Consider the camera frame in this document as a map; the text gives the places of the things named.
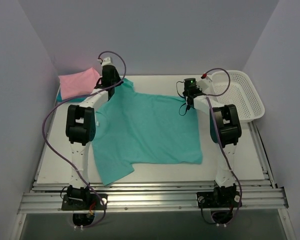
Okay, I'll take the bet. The folded pink t-shirt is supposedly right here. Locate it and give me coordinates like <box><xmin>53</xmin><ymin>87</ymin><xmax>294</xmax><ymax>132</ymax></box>
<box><xmin>58</xmin><ymin>67</ymin><xmax>101</xmax><ymax>100</ymax></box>

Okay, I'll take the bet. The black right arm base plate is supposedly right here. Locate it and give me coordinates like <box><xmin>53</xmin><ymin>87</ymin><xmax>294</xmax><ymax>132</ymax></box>
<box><xmin>196</xmin><ymin>191</ymin><xmax>242</xmax><ymax>209</ymax></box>

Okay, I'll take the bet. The aluminium mounting rail frame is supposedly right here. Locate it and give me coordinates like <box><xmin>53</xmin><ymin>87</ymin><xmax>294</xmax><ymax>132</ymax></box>
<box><xmin>18</xmin><ymin>123</ymin><xmax>288</xmax><ymax>214</ymax></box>

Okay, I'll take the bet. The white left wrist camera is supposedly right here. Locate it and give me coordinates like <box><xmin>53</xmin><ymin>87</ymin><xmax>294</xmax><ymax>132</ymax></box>
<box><xmin>101</xmin><ymin>57</ymin><xmax>113</xmax><ymax>67</ymax></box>

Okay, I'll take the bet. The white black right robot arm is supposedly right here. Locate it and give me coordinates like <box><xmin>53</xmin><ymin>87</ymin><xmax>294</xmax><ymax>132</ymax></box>
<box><xmin>182</xmin><ymin>78</ymin><xmax>242</xmax><ymax>207</ymax></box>

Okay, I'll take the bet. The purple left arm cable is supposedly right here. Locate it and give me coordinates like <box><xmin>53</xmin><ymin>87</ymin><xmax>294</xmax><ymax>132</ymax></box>
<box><xmin>41</xmin><ymin>51</ymin><xmax>127</xmax><ymax>228</ymax></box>

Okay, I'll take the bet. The mint green t-shirt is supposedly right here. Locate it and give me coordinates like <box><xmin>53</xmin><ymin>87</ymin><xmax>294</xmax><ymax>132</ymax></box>
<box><xmin>91</xmin><ymin>79</ymin><xmax>203</xmax><ymax>185</ymax></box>

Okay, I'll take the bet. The folded teal t-shirt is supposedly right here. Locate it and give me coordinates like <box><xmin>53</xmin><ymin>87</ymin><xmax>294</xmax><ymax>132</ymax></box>
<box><xmin>56</xmin><ymin>90</ymin><xmax>63</xmax><ymax>103</ymax></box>

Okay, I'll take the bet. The white perforated plastic basket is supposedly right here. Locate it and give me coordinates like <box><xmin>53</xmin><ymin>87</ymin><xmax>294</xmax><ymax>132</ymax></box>
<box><xmin>210</xmin><ymin>70</ymin><xmax>265</xmax><ymax>123</ymax></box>

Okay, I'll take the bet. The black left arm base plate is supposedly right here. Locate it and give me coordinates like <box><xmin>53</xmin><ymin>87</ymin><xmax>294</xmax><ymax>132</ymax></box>
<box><xmin>61</xmin><ymin>193</ymin><xmax>108</xmax><ymax>211</ymax></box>

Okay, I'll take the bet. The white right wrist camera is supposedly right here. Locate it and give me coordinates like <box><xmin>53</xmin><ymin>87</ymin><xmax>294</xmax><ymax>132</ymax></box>
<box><xmin>196</xmin><ymin>76</ymin><xmax>212</xmax><ymax>94</ymax></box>

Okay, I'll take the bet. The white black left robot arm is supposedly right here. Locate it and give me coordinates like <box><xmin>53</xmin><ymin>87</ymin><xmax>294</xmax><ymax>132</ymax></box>
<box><xmin>65</xmin><ymin>63</ymin><xmax>122</xmax><ymax>210</ymax></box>

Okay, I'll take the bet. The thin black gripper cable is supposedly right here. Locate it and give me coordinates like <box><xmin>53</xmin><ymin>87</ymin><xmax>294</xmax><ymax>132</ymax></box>
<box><xmin>175</xmin><ymin>81</ymin><xmax>191</xmax><ymax>117</ymax></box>

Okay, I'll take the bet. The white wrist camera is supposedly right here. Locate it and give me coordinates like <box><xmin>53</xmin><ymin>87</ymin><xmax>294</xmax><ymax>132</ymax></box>
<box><xmin>196</xmin><ymin>76</ymin><xmax>212</xmax><ymax>94</ymax></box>
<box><xmin>101</xmin><ymin>57</ymin><xmax>113</xmax><ymax>67</ymax></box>

